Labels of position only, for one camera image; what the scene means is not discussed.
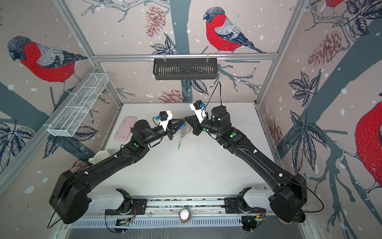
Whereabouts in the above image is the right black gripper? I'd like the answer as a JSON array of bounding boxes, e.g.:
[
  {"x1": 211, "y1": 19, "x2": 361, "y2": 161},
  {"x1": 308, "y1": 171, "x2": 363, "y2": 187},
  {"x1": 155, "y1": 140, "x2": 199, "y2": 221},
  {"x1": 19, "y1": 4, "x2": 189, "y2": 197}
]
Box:
[{"x1": 185, "y1": 114, "x2": 224, "y2": 137}]

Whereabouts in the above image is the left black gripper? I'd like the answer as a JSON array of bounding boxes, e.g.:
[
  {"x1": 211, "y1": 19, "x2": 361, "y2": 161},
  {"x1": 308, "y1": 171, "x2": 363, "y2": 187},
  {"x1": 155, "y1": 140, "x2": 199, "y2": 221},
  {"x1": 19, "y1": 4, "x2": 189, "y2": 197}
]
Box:
[{"x1": 142, "y1": 118, "x2": 184, "y2": 147}]

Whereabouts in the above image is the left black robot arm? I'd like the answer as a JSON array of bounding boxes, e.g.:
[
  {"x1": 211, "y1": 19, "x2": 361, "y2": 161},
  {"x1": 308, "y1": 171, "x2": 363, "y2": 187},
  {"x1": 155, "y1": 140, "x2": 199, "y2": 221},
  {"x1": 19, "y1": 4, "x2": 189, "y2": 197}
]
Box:
[{"x1": 49, "y1": 119, "x2": 185, "y2": 224}]

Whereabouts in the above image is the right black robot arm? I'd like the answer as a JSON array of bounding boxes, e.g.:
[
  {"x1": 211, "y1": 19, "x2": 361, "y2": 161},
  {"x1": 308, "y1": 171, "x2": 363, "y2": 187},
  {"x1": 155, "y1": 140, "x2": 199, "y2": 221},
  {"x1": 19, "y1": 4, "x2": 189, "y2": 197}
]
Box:
[{"x1": 185, "y1": 101, "x2": 307, "y2": 224}]

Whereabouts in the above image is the pink plastic case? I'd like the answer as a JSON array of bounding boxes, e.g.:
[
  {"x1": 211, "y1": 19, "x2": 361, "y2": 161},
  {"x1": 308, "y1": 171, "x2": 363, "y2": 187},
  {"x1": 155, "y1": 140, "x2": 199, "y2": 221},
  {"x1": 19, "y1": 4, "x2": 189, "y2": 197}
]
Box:
[{"x1": 114, "y1": 116, "x2": 137, "y2": 141}]

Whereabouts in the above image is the black hanging basket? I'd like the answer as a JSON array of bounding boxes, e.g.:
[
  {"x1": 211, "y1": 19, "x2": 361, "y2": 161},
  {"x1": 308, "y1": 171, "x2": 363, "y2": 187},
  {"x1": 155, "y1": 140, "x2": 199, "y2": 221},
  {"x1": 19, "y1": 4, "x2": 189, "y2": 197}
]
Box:
[{"x1": 153, "y1": 58, "x2": 218, "y2": 80}]

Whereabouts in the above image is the small round lamp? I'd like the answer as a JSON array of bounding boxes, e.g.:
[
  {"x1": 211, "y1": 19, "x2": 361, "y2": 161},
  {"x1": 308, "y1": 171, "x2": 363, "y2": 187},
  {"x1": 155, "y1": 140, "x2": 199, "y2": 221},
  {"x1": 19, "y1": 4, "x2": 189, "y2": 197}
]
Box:
[{"x1": 179, "y1": 208, "x2": 192, "y2": 224}]

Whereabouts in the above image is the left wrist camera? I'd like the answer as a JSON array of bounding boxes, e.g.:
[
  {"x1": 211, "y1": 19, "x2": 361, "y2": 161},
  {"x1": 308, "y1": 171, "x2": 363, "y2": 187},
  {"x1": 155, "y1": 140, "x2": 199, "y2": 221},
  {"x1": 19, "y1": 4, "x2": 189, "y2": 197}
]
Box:
[{"x1": 155, "y1": 111, "x2": 173, "y2": 131}]

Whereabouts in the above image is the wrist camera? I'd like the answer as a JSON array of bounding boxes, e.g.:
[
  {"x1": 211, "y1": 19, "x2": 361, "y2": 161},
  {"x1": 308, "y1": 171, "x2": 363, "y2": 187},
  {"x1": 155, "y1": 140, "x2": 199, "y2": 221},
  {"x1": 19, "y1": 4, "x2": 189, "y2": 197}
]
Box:
[
  {"x1": 190, "y1": 100, "x2": 208, "y2": 123},
  {"x1": 155, "y1": 111, "x2": 173, "y2": 131}
]

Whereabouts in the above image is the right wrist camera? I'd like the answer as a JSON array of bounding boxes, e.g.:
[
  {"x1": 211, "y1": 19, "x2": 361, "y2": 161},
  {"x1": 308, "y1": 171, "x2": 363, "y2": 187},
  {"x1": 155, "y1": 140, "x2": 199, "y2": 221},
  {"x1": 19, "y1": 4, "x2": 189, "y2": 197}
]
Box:
[{"x1": 190, "y1": 100, "x2": 208, "y2": 123}]

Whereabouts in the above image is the horizontal aluminium frame bar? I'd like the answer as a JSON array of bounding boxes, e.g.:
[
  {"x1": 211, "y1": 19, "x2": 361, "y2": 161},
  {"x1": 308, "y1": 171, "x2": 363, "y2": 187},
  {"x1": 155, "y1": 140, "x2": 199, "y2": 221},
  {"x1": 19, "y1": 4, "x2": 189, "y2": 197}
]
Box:
[{"x1": 93, "y1": 53, "x2": 279, "y2": 62}]

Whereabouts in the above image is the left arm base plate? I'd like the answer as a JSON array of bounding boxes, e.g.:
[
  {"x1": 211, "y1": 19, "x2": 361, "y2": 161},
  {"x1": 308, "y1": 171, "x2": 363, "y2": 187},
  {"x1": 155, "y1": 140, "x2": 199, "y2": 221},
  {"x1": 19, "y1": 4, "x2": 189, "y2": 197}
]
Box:
[{"x1": 105, "y1": 199, "x2": 147, "y2": 216}]

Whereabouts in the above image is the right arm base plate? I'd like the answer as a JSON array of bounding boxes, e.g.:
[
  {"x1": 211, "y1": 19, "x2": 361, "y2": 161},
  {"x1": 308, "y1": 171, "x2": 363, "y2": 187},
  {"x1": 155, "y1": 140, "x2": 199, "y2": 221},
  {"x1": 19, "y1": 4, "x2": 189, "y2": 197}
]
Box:
[{"x1": 222, "y1": 197, "x2": 266, "y2": 215}]

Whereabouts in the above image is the white slotted cable duct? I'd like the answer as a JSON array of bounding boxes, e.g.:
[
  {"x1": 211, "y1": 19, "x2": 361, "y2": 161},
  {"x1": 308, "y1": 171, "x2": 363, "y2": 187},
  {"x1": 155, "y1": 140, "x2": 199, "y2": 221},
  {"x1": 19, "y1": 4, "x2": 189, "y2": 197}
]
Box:
[{"x1": 70, "y1": 216, "x2": 243, "y2": 229}]

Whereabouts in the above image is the white wire mesh shelf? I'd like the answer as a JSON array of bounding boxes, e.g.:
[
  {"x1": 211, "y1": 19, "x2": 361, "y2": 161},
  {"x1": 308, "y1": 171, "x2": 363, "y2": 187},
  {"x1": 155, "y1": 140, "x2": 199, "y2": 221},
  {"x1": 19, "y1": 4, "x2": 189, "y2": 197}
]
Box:
[{"x1": 47, "y1": 73, "x2": 109, "y2": 137}]

